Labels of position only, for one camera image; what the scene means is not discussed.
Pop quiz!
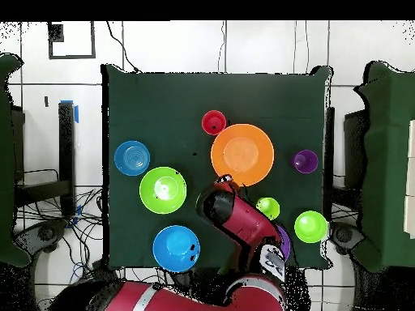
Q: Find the orange-red cup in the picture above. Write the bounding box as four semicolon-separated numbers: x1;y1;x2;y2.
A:
201;109;228;136

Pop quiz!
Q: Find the large orange bowl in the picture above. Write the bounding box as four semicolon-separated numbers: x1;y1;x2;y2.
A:
210;123;276;188

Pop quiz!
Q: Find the green cup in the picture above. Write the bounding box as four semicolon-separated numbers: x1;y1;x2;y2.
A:
255;196;281;221

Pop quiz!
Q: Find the large green bowl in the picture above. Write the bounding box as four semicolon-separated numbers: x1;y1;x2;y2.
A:
139;166;188;215

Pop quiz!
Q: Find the purple bowl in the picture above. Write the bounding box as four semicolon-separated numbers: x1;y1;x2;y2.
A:
275;223;292;263

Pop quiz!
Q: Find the purple cup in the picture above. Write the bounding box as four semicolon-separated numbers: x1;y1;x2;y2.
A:
290;149;319;175

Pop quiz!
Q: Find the deep blue bowl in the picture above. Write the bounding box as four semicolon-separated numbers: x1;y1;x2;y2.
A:
152;224;201;273

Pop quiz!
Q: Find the dark green tablecloth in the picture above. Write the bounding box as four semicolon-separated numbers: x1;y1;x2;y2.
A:
101;63;333;272

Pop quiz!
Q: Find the small ribbed green bowl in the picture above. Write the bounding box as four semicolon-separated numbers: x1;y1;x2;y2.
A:
293;210;329;244

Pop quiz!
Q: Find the shallow blue bowl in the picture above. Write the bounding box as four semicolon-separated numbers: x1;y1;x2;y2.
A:
113;139;151;177

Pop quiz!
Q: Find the black stand beam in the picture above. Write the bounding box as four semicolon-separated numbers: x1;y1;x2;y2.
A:
324;106;336;221

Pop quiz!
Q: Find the black chair base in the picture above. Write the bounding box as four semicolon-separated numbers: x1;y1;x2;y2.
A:
328;221;366;257
14;218;69;257

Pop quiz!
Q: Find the green cloth side table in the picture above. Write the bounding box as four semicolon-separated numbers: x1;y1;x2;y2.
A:
0;53;32;268
354;60;415;273

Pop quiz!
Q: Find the white box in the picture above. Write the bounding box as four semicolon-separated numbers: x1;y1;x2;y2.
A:
403;118;415;240

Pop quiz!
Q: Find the tangle of cables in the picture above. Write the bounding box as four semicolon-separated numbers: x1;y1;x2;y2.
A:
19;187;108;286

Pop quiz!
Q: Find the black cable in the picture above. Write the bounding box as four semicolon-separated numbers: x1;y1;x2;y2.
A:
105;20;141;73

